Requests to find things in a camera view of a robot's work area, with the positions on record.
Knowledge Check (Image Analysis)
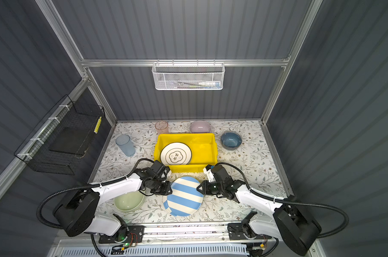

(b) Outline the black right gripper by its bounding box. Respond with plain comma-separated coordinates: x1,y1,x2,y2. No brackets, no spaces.
196,179,224,194

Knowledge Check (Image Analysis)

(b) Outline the blue white striped plate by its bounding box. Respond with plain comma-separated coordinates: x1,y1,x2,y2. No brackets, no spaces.
163,176,204,217

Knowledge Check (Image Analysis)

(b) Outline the white flower pattern plate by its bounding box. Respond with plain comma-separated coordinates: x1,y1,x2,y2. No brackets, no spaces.
160,142,192,166

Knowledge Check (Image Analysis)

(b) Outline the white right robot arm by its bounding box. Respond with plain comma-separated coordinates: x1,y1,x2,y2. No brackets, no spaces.
197,165,322,256

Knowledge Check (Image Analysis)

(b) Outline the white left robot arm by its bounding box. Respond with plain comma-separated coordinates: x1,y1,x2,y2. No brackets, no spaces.
53,161,172,239

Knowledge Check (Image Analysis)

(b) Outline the yellow plastic bin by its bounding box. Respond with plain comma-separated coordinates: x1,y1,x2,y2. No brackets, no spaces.
154,133,218,173

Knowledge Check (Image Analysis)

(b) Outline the light green bowl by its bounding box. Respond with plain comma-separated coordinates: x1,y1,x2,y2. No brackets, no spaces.
114,191,146,212

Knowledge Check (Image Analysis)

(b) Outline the blue glazed ceramic bowl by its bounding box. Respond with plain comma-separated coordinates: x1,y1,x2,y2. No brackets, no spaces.
220,131,242,151

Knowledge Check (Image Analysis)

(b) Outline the pink plastic cup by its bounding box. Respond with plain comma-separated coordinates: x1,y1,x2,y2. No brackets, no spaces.
155,121,169,134

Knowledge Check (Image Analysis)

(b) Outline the pink ceramic bowl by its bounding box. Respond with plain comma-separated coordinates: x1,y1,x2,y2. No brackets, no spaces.
190,121,211,133

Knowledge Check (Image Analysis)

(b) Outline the blue plastic cup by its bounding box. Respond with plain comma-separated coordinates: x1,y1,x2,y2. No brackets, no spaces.
115,134,136,156

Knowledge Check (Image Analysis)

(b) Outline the pen in white basket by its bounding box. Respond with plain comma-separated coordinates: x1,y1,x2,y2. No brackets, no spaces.
176,81,222,90

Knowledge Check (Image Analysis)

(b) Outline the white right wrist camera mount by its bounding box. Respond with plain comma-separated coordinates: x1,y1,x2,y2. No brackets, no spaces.
203,165,215,183

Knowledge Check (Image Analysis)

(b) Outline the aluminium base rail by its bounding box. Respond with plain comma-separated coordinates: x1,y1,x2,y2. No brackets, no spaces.
57,220,313,246

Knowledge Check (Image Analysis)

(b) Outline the white vented cable duct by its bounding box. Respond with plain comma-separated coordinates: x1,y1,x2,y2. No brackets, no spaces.
60,243,249,257

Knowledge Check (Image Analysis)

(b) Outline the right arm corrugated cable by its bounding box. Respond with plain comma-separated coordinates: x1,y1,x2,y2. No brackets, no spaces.
214,162,350,239

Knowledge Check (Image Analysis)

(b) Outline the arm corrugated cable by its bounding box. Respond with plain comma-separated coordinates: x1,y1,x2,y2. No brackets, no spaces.
36,157,156,229
214,162,350,239

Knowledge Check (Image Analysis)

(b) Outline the white wire mesh basket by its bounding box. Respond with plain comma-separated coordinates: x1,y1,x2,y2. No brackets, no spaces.
152,60,226,91

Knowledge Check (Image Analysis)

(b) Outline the black wire wall basket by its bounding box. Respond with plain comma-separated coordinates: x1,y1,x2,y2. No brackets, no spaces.
14,97,105,175

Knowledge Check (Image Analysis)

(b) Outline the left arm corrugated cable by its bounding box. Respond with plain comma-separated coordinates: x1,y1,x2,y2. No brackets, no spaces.
36,157,156,229

